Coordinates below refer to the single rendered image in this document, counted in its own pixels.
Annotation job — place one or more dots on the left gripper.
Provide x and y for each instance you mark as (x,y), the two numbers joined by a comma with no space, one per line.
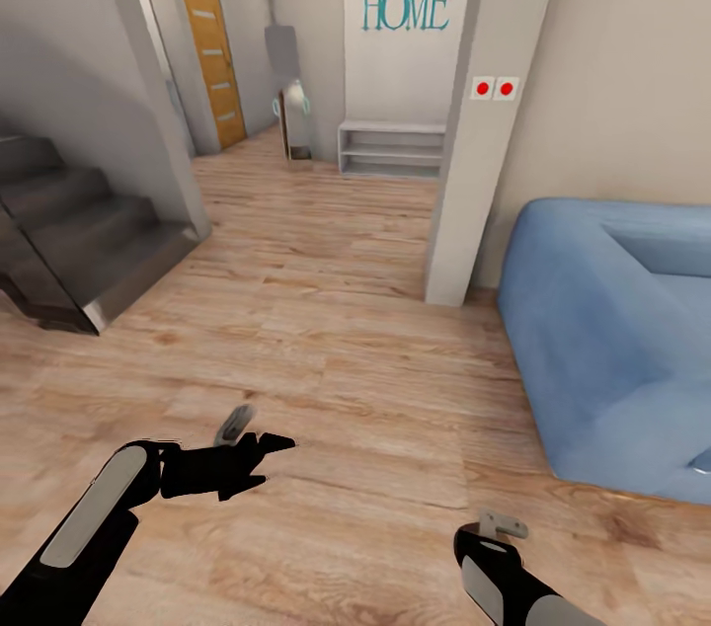
(228,468)

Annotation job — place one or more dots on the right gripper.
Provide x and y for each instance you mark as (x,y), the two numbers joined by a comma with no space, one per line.
(465,543)

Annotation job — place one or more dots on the electric switch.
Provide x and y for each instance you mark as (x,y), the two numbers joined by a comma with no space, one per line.
(483,87)
(505,88)

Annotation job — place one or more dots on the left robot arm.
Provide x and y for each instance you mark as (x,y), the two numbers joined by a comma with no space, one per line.
(61,583)

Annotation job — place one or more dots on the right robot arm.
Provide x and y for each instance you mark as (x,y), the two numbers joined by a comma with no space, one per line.
(505,591)

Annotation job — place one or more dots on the standing mirror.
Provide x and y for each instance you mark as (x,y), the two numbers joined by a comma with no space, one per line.
(291,106)

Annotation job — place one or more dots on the pillar candle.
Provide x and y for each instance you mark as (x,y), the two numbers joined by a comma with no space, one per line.
(474,528)

